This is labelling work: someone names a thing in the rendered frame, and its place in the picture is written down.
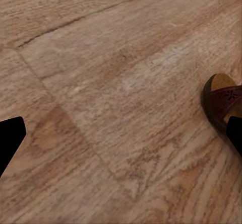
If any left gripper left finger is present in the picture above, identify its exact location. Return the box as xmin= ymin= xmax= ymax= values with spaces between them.
xmin=0 ymin=116 xmax=26 ymax=176

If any sandal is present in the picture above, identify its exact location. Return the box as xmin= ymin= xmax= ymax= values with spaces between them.
xmin=202 ymin=73 xmax=242 ymax=135

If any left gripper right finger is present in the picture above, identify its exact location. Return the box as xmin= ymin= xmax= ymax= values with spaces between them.
xmin=226 ymin=116 xmax=242 ymax=156

